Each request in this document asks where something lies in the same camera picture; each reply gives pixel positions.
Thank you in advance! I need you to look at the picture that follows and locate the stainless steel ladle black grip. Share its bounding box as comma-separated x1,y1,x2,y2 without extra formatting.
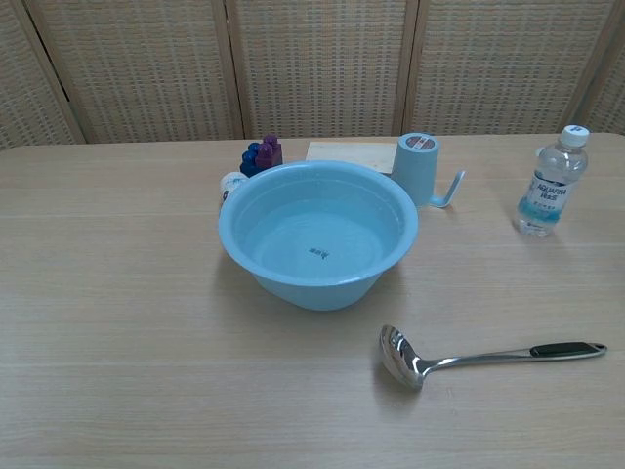
378,323,608,391

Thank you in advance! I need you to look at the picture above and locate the light blue plastic basin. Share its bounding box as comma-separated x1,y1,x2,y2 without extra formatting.
218,162,420,313

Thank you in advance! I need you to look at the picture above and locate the clear plastic water bottle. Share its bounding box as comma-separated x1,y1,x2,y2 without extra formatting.
512,124,590,239

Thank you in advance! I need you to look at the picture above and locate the cream paperback notebook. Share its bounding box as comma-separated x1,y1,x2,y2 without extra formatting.
306,141,399,176

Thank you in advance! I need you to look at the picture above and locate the purple toy building block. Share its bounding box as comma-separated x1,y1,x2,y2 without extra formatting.
254,135,285,170

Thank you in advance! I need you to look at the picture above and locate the white printed paper cup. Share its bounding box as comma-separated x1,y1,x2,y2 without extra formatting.
219,171,251,207

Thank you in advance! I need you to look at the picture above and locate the blue toy building block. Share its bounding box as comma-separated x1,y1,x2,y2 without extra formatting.
239,142,266,178

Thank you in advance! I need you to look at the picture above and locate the woven rattan folding screen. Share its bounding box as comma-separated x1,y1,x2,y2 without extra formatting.
0,0,625,151

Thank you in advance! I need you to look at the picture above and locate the light blue cup with handle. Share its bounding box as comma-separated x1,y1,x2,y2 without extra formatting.
392,132,468,210

